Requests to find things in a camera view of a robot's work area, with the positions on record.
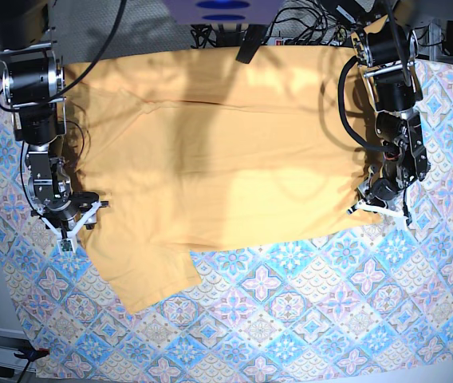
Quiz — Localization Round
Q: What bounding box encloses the white power strip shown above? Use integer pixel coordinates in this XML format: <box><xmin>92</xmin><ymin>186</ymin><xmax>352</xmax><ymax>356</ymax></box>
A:
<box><xmin>266</xmin><ymin>37</ymin><xmax>291</xmax><ymax>46</ymax></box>

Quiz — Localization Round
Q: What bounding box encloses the yellow T-shirt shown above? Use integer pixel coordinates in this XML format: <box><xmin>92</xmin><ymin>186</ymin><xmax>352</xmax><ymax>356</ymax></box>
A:
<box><xmin>66</xmin><ymin>46</ymin><xmax>380</xmax><ymax>313</ymax></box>

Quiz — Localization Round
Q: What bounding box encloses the black clamp at table edge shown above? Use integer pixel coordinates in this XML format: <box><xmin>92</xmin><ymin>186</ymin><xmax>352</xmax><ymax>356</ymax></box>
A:
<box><xmin>236</xmin><ymin>24</ymin><xmax>268</xmax><ymax>64</ymax></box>

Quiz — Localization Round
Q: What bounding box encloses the purple base camera mount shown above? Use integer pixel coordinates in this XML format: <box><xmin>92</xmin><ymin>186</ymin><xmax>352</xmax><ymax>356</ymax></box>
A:
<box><xmin>163</xmin><ymin>0</ymin><xmax>283</xmax><ymax>25</ymax></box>

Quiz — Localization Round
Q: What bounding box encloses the patterned blue tile tablecloth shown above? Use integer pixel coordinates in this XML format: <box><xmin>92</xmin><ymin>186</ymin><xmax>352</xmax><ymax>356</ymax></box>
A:
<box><xmin>0</xmin><ymin>61</ymin><xmax>453</xmax><ymax>382</ymax></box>

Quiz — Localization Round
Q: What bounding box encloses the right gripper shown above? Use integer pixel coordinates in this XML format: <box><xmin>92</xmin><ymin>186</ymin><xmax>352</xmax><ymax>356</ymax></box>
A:
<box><xmin>31</xmin><ymin>191</ymin><xmax>109</xmax><ymax>254</ymax></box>

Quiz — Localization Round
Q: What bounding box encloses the orange black clamp bottom left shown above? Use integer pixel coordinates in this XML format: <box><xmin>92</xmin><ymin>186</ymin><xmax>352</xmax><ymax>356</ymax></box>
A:
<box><xmin>14</xmin><ymin>347</ymin><xmax>49</xmax><ymax>362</ymax></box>

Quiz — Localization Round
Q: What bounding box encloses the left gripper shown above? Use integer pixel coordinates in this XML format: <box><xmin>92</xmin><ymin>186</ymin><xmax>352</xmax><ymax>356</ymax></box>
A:
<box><xmin>347</xmin><ymin>176</ymin><xmax>412</xmax><ymax>227</ymax></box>

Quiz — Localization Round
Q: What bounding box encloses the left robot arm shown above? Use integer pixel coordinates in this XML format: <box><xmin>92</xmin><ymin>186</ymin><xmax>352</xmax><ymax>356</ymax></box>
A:
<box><xmin>337</xmin><ymin>1</ymin><xmax>430</xmax><ymax>225</ymax></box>

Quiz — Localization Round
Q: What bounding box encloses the white aluminium rail box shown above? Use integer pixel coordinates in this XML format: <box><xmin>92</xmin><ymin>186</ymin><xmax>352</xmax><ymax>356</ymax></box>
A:
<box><xmin>0</xmin><ymin>328</ymin><xmax>31</xmax><ymax>371</ymax></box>

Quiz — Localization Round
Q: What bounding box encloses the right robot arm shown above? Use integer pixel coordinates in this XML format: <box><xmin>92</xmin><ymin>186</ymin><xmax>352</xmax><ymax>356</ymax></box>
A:
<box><xmin>0</xmin><ymin>1</ymin><xmax>108</xmax><ymax>254</ymax></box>

